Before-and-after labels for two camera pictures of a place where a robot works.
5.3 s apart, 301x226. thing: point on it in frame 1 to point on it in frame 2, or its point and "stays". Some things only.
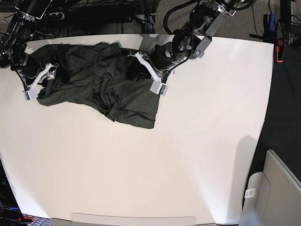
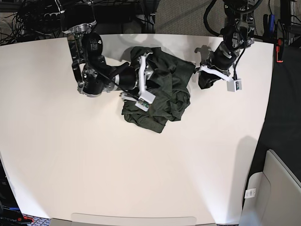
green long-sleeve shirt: [103, 76] to [172, 99]
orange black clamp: [280, 44] stays
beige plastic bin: [273, 197] stays
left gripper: [30, 67] to [128, 78]
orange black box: [11, 214] stays
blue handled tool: [272, 23] stays
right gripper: [161, 56] to [223, 58]
